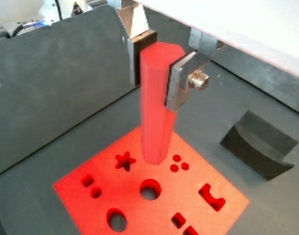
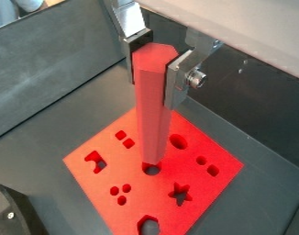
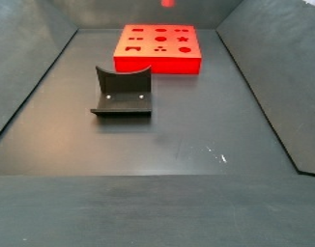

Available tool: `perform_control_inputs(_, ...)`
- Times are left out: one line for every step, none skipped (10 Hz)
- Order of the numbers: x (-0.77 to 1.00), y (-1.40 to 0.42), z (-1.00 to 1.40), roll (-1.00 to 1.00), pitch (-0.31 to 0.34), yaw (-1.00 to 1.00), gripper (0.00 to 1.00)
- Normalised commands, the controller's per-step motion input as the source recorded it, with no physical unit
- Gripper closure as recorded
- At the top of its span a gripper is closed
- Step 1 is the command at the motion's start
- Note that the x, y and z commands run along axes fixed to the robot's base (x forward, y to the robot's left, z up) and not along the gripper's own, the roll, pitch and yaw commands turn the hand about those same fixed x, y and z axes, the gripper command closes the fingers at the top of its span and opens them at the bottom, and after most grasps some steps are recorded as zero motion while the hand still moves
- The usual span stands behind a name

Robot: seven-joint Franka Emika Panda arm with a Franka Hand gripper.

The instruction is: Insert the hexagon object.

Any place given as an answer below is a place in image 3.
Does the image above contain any red object at top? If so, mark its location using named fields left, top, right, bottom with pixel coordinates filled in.
left=161, top=0, right=174, bottom=8

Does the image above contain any black curved holder stand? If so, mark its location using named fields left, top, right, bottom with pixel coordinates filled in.
left=90, top=67, right=153, bottom=116

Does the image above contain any red shape-sorter block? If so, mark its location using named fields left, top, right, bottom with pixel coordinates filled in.
left=114, top=24, right=201, bottom=74

